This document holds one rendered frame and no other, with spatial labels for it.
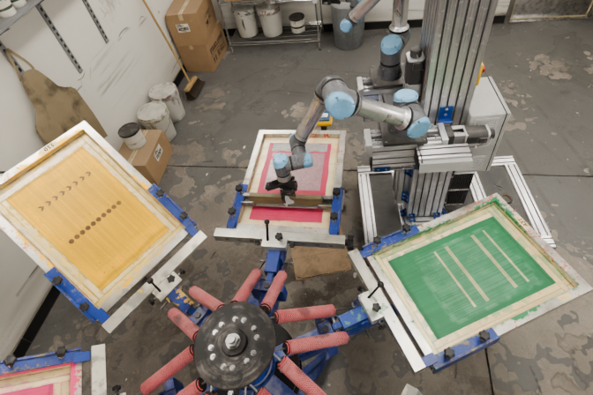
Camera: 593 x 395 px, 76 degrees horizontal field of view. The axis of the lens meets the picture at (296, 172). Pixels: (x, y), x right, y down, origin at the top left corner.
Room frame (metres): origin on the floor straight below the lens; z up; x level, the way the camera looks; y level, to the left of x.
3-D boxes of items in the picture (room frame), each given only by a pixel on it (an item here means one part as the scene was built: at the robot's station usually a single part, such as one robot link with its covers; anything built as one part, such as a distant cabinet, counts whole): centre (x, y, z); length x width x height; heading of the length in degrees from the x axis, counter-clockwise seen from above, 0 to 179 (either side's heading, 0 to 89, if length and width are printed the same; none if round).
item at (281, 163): (1.29, 0.06, 1.31); 0.09 x 0.08 x 0.11; 90
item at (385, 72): (1.92, -0.68, 1.31); 0.15 x 0.15 x 0.10
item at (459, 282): (0.69, -0.55, 1.05); 1.08 x 0.61 x 0.23; 103
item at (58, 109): (2.59, 1.73, 1.06); 0.53 x 0.07 x 1.05; 163
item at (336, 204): (1.18, -0.17, 0.98); 0.30 x 0.05 x 0.07; 163
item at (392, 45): (1.92, -0.69, 1.42); 0.13 x 0.12 x 0.14; 144
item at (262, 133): (1.49, 0.03, 0.97); 0.79 x 0.58 x 0.04; 163
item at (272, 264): (0.96, 0.19, 1.02); 0.17 x 0.06 x 0.05; 163
